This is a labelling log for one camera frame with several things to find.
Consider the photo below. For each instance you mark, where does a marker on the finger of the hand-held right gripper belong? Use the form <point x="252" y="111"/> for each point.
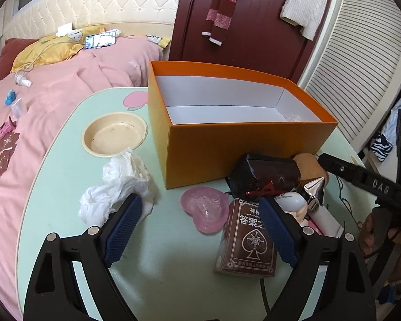
<point x="337" y="167"/>

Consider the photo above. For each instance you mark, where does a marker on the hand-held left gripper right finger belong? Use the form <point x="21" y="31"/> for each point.
<point x="277" y="230"/>

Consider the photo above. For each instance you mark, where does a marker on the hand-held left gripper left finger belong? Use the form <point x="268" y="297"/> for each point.
<point x="120" y="234"/>

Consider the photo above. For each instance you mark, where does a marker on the brown plush bear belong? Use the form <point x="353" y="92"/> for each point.
<point x="307" y="167"/>

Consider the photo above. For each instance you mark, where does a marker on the white-haired figurine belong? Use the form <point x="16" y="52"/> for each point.
<point x="292" y="204"/>

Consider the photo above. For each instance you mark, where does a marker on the pink white bottle silver cap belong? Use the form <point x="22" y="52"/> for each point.
<point x="315" y="190"/>

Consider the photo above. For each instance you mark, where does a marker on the brown card box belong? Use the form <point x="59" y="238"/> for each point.
<point x="244" y="250"/>

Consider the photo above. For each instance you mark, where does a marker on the white tissue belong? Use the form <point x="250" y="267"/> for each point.
<point x="120" y="177"/>

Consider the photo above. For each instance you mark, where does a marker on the dark brown pouch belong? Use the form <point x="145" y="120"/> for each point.
<point x="267" y="174"/>

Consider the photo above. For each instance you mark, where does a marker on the pink heart-shaped dish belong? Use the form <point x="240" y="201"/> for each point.
<point x="204" y="207"/>

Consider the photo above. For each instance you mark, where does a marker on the orange cardboard box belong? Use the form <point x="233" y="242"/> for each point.
<point x="204" y="153"/>

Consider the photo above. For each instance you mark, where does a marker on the light green cartoon desktop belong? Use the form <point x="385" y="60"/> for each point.
<point x="173" y="274"/>

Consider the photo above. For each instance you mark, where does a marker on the person's right hand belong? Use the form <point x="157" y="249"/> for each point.
<point x="367" y="234"/>

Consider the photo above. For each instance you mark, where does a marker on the zebra pattern bag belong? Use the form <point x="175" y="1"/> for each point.
<point x="381" y="147"/>

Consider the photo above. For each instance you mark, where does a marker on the white louvered door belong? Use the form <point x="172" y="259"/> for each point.
<point x="361" y="57"/>

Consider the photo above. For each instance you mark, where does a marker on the pink duvet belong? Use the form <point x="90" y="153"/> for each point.
<point x="53" y="107"/>

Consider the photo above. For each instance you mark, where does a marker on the dark red wooden door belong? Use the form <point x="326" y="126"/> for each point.
<point x="264" y="40"/>

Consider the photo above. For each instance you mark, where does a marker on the small pink packet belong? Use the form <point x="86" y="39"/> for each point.
<point x="5" y="129"/>

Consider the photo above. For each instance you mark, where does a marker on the small clear plastic bag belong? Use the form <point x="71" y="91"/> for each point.
<point x="18" y="108"/>

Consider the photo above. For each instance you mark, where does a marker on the white knitted sweater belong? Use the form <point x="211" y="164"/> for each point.
<point x="307" y="6"/>

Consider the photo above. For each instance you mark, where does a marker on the small white paper scrap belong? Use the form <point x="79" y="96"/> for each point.
<point x="132" y="63"/>

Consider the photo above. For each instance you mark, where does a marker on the small blue toy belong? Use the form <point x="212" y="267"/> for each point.
<point x="10" y="97"/>

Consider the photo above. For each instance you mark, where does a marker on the white spray bottle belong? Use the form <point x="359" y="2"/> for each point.
<point x="21" y="79"/>

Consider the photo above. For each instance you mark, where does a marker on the smartphone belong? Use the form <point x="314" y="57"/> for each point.
<point x="100" y="40"/>

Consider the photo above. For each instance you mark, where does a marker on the large yellow pillow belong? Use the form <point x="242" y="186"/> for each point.
<point x="50" y="52"/>

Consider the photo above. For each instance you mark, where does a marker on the red striped scarf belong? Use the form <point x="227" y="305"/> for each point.
<point x="220" y="10"/>

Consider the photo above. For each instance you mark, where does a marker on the small yellow pillow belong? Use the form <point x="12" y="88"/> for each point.
<point x="165" y="41"/>

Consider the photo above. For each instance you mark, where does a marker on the pill blister pack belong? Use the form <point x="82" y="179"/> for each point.
<point x="153" y="39"/>

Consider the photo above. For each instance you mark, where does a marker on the dark red pillow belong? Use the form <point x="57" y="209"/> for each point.
<point x="6" y="57"/>

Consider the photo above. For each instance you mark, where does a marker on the cream tufted headboard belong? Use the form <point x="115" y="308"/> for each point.
<point x="120" y="0"/>

